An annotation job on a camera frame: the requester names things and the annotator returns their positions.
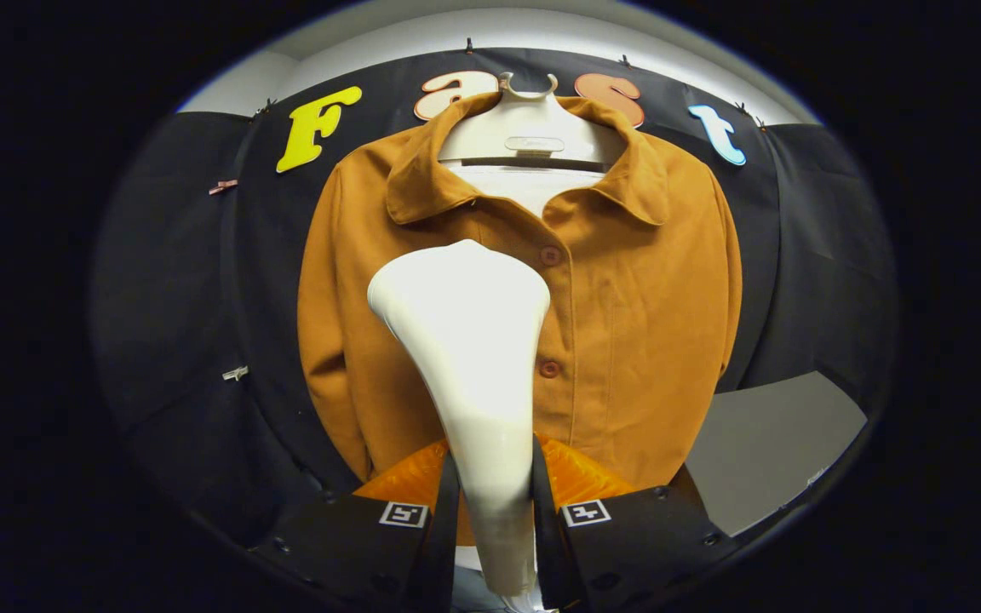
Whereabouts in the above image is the black backdrop cloth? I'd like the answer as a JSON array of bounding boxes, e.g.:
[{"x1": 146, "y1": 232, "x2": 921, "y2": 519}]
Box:
[{"x1": 90, "y1": 47, "x2": 898, "y2": 550}]

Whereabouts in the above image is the row of black clips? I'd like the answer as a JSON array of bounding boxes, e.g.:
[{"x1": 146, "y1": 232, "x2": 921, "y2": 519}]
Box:
[{"x1": 256, "y1": 36, "x2": 771, "y2": 130}]

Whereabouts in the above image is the brown button shirt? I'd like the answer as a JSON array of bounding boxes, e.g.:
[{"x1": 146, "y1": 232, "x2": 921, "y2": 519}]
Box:
[{"x1": 297, "y1": 91, "x2": 744, "y2": 546}]

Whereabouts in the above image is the white mannequin hanger form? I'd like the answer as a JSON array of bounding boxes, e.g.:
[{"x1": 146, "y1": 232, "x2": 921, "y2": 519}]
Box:
[{"x1": 438, "y1": 72, "x2": 628, "y2": 218}]

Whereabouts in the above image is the grey cabinet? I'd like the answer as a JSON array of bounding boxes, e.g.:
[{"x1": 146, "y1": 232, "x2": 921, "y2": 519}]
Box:
[{"x1": 685, "y1": 371, "x2": 869, "y2": 537}]

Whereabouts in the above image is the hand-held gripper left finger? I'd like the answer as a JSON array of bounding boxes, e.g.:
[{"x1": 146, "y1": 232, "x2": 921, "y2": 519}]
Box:
[{"x1": 252, "y1": 438, "x2": 462, "y2": 613}]

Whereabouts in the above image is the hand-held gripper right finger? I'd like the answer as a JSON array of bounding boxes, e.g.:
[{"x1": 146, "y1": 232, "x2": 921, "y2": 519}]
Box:
[{"x1": 531, "y1": 434, "x2": 738, "y2": 613}]

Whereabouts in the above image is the white steamer hose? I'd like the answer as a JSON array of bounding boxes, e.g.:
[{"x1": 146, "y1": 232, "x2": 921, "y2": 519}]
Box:
[{"x1": 503, "y1": 587, "x2": 556, "y2": 613}]

